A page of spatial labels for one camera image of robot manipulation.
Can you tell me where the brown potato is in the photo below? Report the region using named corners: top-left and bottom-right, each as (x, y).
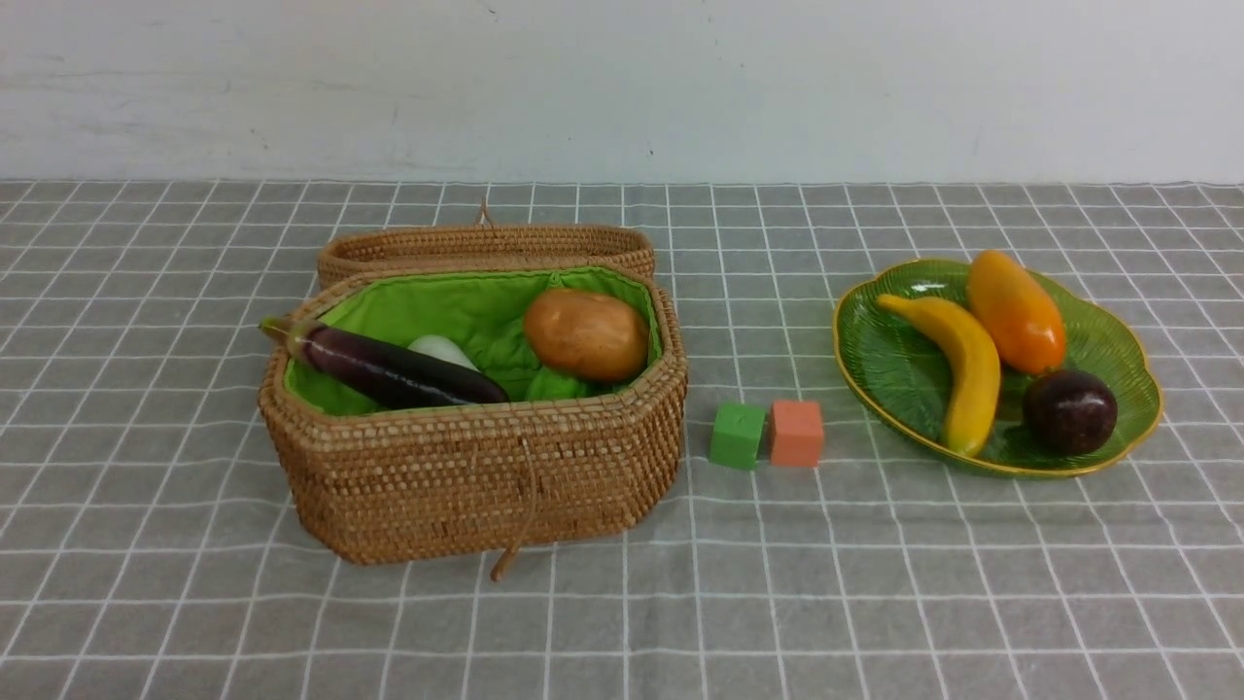
top-left (522, 288), bottom-right (649, 384)

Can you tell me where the green cucumber gourd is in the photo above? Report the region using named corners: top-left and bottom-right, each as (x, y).
top-left (524, 367), bottom-right (600, 402)

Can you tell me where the white radish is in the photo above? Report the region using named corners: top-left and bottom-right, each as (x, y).
top-left (408, 334), bottom-right (479, 372)

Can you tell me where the purple eggplant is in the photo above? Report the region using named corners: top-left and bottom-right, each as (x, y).
top-left (259, 316), bottom-right (509, 409)

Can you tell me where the yellow banana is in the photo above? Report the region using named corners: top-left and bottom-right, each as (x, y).
top-left (876, 293), bottom-right (1001, 458)

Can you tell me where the orange yellow mango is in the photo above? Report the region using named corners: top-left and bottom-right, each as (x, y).
top-left (967, 251), bottom-right (1066, 375)

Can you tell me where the dark purple passion fruit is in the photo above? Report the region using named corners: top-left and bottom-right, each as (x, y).
top-left (1021, 368), bottom-right (1120, 456)

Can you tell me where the green cube block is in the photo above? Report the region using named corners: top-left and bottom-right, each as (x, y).
top-left (708, 402), bottom-right (766, 472)

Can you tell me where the woven wicker basket green lining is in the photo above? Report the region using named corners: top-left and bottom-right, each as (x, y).
top-left (258, 264), bottom-right (690, 584)

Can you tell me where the orange cube block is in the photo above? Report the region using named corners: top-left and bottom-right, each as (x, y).
top-left (769, 400), bottom-right (825, 469)

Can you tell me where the green glass leaf plate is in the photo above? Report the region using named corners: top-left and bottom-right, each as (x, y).
top-left (833, 259), bottom-right (1164, 479)

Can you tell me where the woven wicker basket lid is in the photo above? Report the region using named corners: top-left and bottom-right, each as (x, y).
top-left (317, 201), bottom-right (656, 288)

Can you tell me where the grey checked tablecloth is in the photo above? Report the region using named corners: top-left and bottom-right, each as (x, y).
top-left (1, 182), bottom-right (1243, 699)

